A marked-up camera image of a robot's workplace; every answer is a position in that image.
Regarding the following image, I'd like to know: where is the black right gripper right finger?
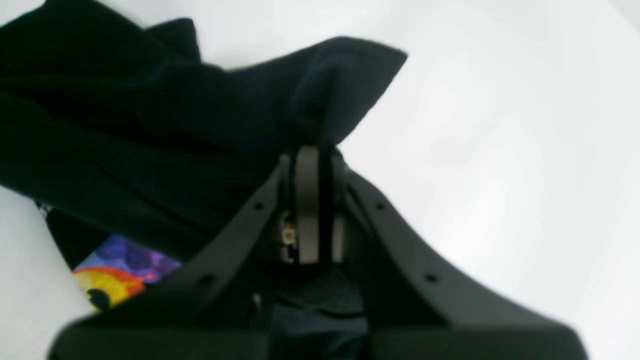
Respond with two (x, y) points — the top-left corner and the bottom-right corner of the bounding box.
(330, 150), (588, 360)

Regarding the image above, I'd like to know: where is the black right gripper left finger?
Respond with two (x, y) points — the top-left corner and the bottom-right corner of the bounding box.
(48, 146), (321, 360)

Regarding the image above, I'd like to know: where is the black printed T-shirt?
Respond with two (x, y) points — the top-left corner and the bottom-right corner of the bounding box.
(0, 0), (408, 360)

